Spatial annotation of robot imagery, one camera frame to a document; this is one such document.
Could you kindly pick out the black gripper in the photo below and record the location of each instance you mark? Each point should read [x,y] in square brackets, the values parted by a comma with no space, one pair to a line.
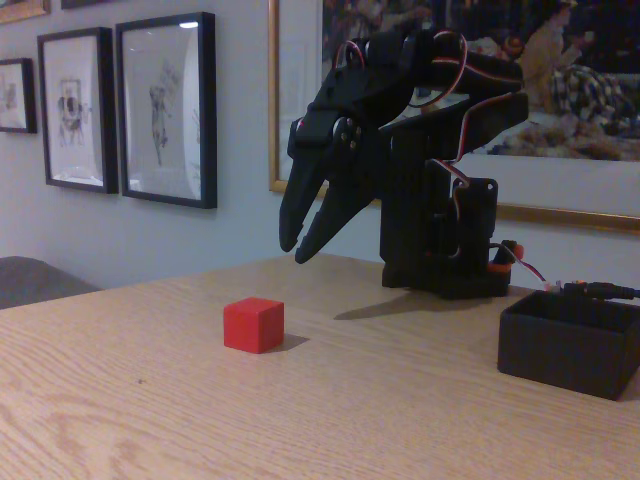
[320,150]

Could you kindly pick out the red cube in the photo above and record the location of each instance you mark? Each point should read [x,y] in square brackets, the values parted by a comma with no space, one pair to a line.
[252,325]

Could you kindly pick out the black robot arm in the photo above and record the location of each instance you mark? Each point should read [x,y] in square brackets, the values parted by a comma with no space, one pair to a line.
[425,215]

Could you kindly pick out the black box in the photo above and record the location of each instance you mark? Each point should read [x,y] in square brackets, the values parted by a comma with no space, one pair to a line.
[560,350]

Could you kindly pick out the large black framed drawing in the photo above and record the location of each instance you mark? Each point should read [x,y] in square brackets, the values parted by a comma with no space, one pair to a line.
[165,115]

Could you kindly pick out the orange black table clamp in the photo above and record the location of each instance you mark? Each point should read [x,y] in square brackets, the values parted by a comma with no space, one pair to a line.
[502,260]

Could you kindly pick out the medium black framed drawing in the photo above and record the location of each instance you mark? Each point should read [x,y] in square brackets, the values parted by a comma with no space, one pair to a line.
[75,110]

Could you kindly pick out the large gold framed painting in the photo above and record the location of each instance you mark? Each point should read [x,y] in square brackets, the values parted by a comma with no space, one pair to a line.
[575,100]

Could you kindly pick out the small black framed drawing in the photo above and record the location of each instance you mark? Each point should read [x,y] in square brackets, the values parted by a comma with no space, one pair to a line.
[12,95]

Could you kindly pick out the dark picture frame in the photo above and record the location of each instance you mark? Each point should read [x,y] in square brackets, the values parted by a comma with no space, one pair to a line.
[85,3]

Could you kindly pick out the small gold picture frame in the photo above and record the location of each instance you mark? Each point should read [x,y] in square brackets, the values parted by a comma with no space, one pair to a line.
[20,12]

